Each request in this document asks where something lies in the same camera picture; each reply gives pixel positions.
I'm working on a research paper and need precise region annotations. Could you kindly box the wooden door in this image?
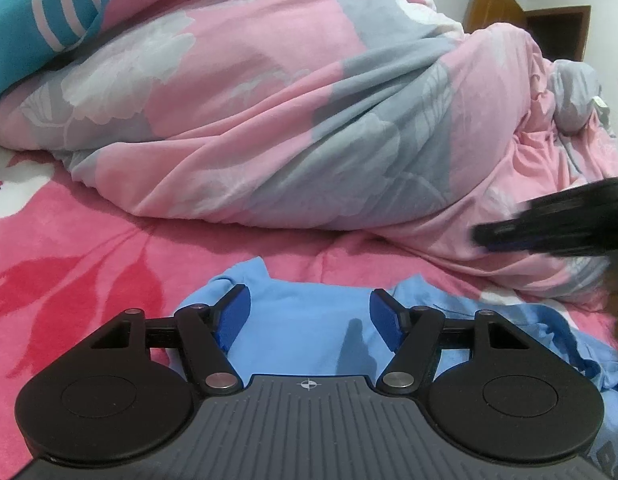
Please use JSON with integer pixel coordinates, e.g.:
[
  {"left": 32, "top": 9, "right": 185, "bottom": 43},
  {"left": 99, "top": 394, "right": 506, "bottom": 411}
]
[{"left": 464, "top": 0, "right": 592, "bottom": 63}]

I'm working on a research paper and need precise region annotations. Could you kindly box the pink grey teal floral quilt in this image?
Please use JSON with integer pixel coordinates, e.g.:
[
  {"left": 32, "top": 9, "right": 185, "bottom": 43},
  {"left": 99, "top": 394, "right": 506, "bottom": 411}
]
[{"left": 0, "top": 0, "right": 618, "bottom": 306}]

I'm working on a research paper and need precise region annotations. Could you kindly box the pink floral fleece blanket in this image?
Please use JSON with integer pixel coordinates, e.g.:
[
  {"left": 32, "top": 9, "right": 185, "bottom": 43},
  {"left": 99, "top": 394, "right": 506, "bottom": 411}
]
[{"left": 0, "top": 140, "right": 610, "bottom": 480}]

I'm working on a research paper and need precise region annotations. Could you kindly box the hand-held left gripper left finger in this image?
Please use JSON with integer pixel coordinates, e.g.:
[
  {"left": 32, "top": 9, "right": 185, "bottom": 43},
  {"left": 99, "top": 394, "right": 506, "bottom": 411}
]
[{"left": 91, "top": 284, "right": 250, "bottom": 397}]

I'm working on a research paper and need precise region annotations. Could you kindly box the light blue t-shirt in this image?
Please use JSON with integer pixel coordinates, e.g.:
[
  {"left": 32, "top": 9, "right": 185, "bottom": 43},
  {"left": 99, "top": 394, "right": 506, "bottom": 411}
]
[{"left": 176, "top": 256, "right": 618, "bottom": 480}]

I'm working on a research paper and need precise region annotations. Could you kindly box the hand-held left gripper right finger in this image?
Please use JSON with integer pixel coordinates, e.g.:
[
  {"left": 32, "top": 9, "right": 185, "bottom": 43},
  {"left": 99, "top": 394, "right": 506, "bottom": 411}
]
[{"left": 369, "top": 289, "right": 530, "bottom": 396}]

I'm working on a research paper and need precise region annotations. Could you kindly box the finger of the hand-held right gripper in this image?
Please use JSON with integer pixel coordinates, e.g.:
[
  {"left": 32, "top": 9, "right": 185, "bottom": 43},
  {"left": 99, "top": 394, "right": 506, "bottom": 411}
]
[{"left": 471, "top": 207, "right": 534, "bottom": 256}]

